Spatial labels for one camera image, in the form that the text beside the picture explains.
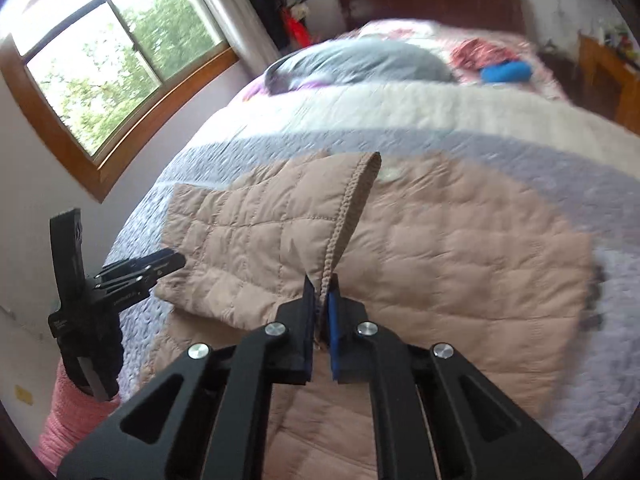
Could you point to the beige quilted jacket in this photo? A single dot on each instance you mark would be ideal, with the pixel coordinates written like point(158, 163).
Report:
point(450, 260)

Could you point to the pale window curtain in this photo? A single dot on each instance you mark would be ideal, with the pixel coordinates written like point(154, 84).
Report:
point(230, 5)

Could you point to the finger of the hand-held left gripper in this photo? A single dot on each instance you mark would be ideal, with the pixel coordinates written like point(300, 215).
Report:
point(150, 261)
point(127, 294)

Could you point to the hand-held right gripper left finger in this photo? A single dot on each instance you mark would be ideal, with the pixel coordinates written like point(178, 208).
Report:
point(309, 340)

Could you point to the grey floral quilted bedspread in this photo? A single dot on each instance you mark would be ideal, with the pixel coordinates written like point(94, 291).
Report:
point(280, 135)

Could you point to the person's left hand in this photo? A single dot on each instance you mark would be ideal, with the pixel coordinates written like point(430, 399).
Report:
point(106, 342)

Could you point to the coat rack with clothes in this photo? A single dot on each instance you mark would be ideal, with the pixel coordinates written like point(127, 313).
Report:
point(272, 10)

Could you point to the blue cloth roll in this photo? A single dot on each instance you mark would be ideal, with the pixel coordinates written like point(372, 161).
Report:
point(505, 72)

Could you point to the large wooden frame window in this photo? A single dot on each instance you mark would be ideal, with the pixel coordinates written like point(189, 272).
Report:
point(75, 95)

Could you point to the wooden side cabinet with clutter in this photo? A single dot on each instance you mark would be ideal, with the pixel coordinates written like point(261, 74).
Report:
point(610, 80)

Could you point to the person's left forearm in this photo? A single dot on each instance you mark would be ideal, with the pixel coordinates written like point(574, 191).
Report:
point(65, 420)

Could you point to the red patterned cloth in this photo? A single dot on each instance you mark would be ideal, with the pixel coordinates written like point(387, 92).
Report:
point(475, 55)

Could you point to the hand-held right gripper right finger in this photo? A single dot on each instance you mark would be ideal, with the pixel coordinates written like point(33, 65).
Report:
point(334, 340)

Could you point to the grey pillow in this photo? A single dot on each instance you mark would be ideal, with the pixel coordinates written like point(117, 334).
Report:
point(360, 62)

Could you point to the dark wooden headboard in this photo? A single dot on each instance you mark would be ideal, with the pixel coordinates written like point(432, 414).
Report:
point(425, 5)

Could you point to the red bag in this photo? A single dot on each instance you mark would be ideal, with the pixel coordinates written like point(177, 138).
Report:
point(296, 30)

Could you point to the pink floral bed sheet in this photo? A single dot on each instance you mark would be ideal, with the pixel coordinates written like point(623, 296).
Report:
point(430, 35)

